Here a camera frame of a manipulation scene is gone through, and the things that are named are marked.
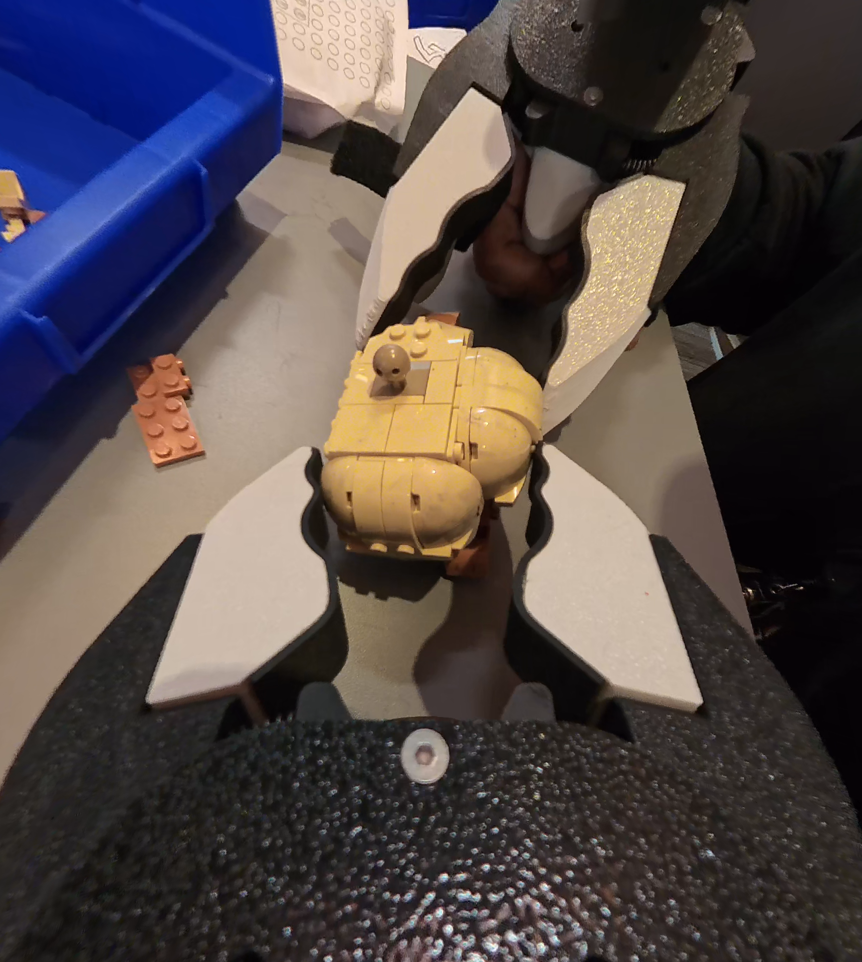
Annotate brown flat plate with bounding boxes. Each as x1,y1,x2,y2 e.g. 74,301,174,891
132,394,207,470

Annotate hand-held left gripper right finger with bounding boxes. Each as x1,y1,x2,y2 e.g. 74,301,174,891
508,443,705,712

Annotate person's black jacket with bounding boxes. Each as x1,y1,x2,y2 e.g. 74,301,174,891
687,210,862,955

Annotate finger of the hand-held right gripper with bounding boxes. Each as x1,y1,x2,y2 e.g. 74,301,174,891
541,173,688,438
353,79,518,352

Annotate person's right hand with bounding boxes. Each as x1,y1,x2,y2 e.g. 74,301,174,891
472,199,575,303

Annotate white paper bags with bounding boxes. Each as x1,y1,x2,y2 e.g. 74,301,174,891
269,0,449,141

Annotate tan and brown brick model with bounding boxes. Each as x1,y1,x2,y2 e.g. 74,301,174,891
320,316,546,581

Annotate blue plastic storage bin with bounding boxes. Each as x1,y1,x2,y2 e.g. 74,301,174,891
0,0,284,495
407,0,501,33

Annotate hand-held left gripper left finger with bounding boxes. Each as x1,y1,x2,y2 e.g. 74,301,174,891
145,445,349,711

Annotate person's right forearm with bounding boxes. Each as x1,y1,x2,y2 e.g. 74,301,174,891
660,113,862,341

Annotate grey desk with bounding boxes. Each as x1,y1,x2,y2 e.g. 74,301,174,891
0,56,751,828

